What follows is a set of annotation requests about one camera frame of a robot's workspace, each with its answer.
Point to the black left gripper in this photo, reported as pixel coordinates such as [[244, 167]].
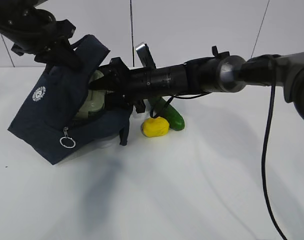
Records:
[[50, 45]]

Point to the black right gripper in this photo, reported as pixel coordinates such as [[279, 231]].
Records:
[[116, 78]]

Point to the glass container green lid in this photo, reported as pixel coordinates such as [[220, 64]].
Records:
[[92, 107]]

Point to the yellow lemon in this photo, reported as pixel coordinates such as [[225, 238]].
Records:
[[155, 127]]

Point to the dark navy lunch bag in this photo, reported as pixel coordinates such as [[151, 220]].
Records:
[[45, 121]]

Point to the green cucumber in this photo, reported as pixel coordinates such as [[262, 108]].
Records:
[[159, 107]]

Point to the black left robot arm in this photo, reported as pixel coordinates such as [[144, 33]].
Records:
[[20, 16]]

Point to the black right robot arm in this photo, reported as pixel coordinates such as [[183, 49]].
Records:
[[221, 72]]

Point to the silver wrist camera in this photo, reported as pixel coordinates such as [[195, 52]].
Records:
[[145, 56]]

